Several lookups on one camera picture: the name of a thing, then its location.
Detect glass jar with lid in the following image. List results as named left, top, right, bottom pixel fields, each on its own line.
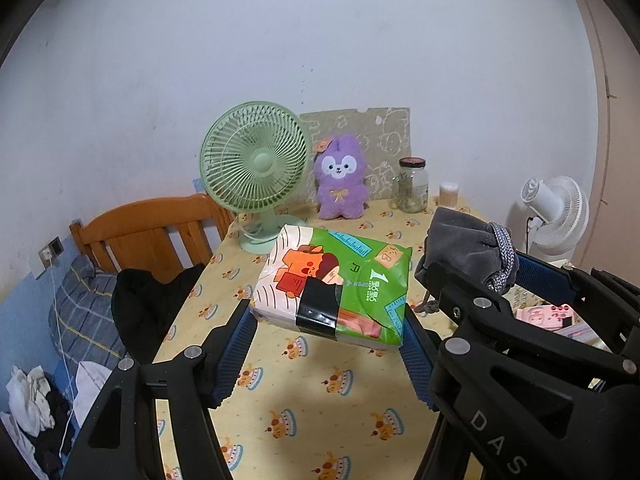
left=390, top=156, right=428, bottom=214

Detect yellow cake-print tablecloth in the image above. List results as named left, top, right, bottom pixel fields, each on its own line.
left=154, top=197, right=437, bottom=479

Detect white standing fan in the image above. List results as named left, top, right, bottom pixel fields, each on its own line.
left=521, top=176, right=589, bottom=261

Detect grey drawstring pouch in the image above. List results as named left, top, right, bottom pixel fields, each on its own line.
left=414, top=207, right=520, bottom=313

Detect green desk fan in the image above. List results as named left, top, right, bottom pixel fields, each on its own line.
left=200, top=101, right=310, bottom=255

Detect purple plush toy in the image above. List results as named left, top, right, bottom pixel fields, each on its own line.
left=314, top=134, right=370, bottom=220

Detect pink tissue pack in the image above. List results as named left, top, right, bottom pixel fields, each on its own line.
left=514, top=304, right=579, bottom=332

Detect black chair back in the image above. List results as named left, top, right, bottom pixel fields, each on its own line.
left=111, top=263, right=205, bottom=364

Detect blue plaid pillow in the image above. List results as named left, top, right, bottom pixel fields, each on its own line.
left=49, top=255, right=126, bottom=374

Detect yellow cartoon storage box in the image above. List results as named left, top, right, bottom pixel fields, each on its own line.
left=504, top=254, right=608, bottom=351

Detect beige door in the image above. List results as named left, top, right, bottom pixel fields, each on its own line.
left=574, top=0, right=639, bottom=284

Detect white clothes on bed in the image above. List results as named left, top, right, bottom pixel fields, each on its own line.
left=1, top=361, right=111, bottom=479

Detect beige patterned board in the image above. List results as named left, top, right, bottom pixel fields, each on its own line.
left=300, top=107, right=411, bottom=200

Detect cotton swab container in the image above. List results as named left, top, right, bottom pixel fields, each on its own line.
left=438, top=182, right=459, bottom=209

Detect green cartoon tissue pack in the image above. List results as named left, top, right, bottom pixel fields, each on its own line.
left=250, top=226, right=412, bottom=349

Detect wooden bed headboard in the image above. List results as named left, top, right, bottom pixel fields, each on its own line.
left=70, top=193, right=233, bottom=283

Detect wall power outlet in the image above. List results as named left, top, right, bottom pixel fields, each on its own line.
left=32, top=236, right=64, bottom=278

